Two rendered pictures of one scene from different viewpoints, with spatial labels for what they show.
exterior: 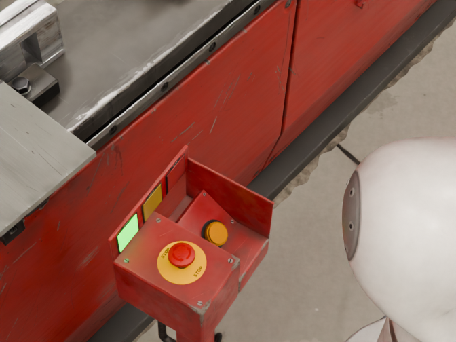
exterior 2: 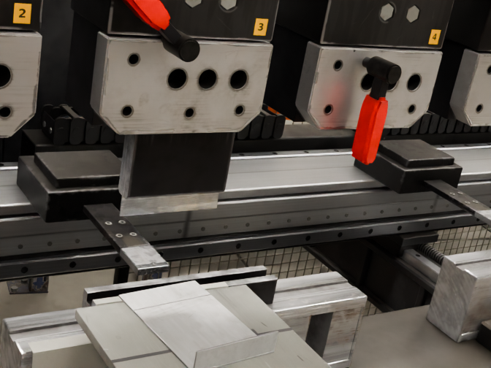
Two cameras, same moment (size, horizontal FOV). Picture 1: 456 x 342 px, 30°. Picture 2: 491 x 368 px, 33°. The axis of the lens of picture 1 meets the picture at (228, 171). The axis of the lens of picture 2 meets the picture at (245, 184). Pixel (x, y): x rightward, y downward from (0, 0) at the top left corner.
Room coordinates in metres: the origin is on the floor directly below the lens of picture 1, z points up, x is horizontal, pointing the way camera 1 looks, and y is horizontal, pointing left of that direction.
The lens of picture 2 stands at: (0.09, 0.19, 1.39)
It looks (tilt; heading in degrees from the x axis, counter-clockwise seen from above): 21 degrees down; 16
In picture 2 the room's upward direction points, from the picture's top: 11 degrees clockwise
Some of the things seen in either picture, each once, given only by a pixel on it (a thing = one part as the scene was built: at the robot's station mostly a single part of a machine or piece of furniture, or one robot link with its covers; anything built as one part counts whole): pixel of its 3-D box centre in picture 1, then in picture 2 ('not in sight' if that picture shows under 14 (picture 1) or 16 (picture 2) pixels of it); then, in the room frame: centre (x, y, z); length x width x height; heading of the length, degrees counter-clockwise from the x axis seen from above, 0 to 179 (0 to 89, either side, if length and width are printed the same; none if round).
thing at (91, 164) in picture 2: not in sight; (105, 207); (0.85, 0.56, 1.01); 0.26 x 0.12 x 0.05; 51
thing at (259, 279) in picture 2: not in sight; (183, 296); (0.76, 0.42, 0.99); 0.20 x 0.03 x 0.03; 141
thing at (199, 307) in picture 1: (193, 245); not in sight; (0.65, 0.05, 0.75); 0.20 x 0.16 x 0.18; 150
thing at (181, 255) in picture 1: (181, 258); not in sight; (0.60, 0.06, 0.79); 0.04 x 0.04 x 0.04
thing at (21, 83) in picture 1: (20, 85); not in sight; (0.81, 0.31, 0.91); 0.03 x 0.03 x 0.02
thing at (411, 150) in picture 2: not in sight; (442, 182); (1.26, 0.23, 1.01); 0.26 x 0.12 x 0.05; 51
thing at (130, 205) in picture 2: not in sight; (176, 164); (0.74, 0.44, 1.13); 0.10 x 0.02 x 0.10; 141
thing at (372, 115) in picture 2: not in sight; (370, 109); (0.82, 0.30, 1.20); 0.04 x 0.02 x 0.10; 51
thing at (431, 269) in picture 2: not in sight; (354, 233); (1.45, 0.37, 0.81); 0.64 x 0.08 x 0.14; 51
